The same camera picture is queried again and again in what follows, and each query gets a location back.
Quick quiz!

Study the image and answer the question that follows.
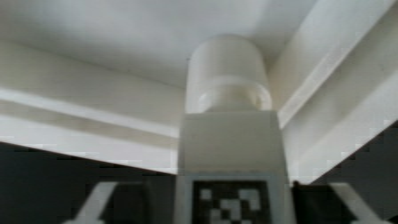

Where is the white table leg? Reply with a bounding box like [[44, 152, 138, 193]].
[[174, 35, 297, 224]]

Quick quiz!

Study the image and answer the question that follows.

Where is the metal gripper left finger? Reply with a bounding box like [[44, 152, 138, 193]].
[[62, 182, 149, 224]]

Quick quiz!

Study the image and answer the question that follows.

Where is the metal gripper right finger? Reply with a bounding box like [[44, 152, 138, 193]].
[[291, 181, 389, 224]]

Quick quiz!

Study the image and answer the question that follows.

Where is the white square tabletop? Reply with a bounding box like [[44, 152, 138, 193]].
[[0, 0, 398, 182]]

